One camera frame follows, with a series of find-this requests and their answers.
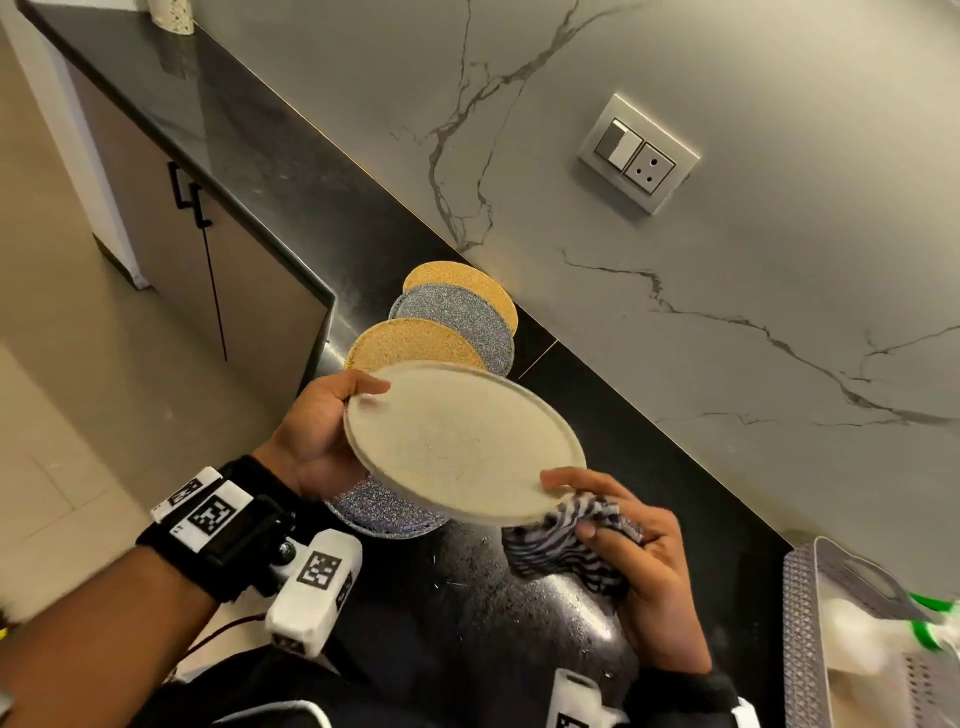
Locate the person's right hand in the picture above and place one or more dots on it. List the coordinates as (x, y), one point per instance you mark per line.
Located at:
(664, 585)

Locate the person's left hand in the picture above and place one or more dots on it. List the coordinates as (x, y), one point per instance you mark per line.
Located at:
(315, 442)

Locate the person's left thumb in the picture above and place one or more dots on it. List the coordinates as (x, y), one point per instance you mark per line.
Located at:
(358, 384)

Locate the person's right thumb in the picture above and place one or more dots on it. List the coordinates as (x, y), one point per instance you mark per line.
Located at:
(604, 551)

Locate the striped grey cloth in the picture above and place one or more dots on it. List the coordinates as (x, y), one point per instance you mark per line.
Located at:
(544, 551)

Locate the beige round plate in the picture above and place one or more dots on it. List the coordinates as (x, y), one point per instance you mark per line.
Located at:
(465, 442)

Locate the person's left forearm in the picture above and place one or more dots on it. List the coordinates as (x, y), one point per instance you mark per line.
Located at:
(90, 645)

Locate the gold glitter round mat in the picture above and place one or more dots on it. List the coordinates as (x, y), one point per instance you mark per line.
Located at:
(409, 346)
(480, 289)

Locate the silver glitter round mat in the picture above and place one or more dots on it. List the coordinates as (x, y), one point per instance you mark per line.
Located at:
(382, 514)
(465, 322)

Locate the beige kitchen cabinet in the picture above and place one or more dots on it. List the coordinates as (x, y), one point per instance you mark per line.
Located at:
(247, 285)

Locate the grey plastic basket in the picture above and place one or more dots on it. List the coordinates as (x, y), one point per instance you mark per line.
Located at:
(806, 645)

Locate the person's black clothing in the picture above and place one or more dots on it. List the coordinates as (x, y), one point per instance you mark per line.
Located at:
(412, 694)

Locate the green white spray bottle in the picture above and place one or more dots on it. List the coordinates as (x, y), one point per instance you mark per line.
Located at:
(926, 619)

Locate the white speckled cup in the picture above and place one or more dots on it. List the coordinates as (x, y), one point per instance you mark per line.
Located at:
(171, 16)

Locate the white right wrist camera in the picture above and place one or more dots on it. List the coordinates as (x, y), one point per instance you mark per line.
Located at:
(581, 701)

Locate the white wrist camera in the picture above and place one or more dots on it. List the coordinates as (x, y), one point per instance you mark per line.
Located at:
(311, 592)
(581, 701)

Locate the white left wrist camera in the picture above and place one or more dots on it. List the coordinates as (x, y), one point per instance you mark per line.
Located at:
(311, 592)

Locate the grey wall switch socket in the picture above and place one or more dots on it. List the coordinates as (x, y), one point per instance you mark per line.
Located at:
(637, 154)

